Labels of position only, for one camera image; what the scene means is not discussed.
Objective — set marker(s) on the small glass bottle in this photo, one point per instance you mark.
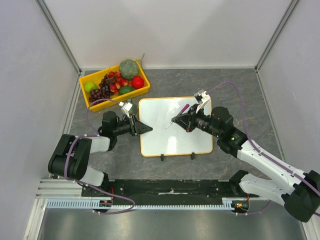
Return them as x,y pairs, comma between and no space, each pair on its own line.
135,108

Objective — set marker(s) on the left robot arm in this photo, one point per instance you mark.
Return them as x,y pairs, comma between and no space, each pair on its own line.
70,158

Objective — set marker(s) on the purple grape bunch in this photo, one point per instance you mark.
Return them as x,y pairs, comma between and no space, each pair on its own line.
102,90

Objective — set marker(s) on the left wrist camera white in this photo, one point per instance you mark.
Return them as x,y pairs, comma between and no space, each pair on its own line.
123,109

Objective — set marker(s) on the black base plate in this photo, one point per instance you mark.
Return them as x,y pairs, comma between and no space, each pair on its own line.
174,191

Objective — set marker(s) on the pink marker cap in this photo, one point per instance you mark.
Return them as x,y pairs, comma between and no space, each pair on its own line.
184,109

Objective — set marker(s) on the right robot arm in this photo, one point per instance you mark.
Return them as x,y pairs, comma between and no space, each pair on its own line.
294,189

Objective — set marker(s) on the green melon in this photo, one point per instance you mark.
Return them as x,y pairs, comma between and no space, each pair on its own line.
128,69

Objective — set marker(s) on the yellow plastic bin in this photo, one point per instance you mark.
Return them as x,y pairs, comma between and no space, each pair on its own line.
107,102

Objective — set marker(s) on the white whiteboard orange frame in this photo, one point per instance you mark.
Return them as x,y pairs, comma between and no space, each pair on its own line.
169,140

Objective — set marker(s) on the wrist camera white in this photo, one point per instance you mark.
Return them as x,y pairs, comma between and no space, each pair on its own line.
202,98
123,109

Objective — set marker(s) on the light blue cable duct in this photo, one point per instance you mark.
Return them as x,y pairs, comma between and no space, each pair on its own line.
97,204

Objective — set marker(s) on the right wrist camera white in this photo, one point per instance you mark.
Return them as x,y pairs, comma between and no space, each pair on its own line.
202,98

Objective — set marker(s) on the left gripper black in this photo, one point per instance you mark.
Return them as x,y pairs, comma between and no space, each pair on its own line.
137,127

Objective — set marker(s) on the green mango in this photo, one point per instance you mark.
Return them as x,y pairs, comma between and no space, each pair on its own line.
125,90

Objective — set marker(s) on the green apple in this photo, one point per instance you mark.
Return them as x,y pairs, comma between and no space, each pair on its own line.
89,86

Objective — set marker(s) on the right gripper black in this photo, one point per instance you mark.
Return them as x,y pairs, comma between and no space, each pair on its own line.
190,120

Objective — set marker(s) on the red apple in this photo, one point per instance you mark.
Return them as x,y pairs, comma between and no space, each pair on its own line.
137,82

